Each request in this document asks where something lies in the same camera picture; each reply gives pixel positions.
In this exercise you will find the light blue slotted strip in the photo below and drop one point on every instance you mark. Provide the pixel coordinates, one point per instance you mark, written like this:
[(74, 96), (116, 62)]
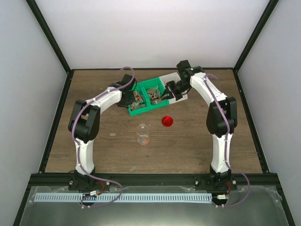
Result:
[(124, 198)]

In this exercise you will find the clear plastic jar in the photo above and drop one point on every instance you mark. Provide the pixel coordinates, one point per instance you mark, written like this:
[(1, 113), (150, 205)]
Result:
[(143, 134)]

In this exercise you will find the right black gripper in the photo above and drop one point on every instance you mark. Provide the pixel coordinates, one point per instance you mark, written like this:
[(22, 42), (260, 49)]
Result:
[(169, 91)]

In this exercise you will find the white candy bin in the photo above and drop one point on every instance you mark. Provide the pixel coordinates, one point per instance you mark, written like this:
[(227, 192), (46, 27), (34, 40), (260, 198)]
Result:
[(173, 77)]

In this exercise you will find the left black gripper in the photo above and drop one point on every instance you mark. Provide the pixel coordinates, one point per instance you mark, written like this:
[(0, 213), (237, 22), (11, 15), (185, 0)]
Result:
[(131, 100)]

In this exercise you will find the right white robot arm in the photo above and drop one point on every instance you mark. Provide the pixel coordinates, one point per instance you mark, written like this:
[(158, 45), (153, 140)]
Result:
[(221, 117)]

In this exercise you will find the red jar lid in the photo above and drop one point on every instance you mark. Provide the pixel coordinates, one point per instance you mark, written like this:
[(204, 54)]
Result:
[(167, 121)]

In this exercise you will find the green double candy bin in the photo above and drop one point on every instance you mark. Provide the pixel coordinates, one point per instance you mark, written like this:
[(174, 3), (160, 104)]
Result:
[(144, 93)]

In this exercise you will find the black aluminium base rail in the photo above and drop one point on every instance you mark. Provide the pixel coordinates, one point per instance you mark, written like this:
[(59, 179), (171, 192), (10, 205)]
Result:
[(200, 182)]

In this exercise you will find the green slotted scoop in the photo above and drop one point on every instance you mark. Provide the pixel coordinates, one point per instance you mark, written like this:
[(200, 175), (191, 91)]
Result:
[(158, 101)]

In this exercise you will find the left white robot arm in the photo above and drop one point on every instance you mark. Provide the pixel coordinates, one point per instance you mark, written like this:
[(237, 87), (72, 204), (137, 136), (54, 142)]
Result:
[(84, 126)]

